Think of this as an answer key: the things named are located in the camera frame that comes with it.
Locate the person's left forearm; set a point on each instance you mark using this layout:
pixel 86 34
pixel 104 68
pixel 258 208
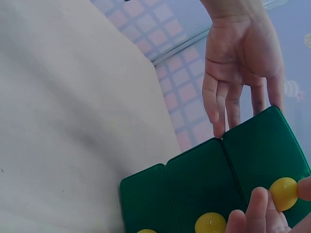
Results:
pixel 233 9

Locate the yellow ball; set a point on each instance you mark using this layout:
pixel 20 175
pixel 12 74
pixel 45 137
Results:
pixel 283 194
pixel 210 223
pixel 147 231

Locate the person's right hand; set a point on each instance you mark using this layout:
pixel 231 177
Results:
pixel 264 213

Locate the person's left hand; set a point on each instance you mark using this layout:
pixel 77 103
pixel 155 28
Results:
pixel 233 51

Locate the green folding board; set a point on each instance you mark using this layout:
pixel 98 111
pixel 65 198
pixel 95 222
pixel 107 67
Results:
pixel 206 174

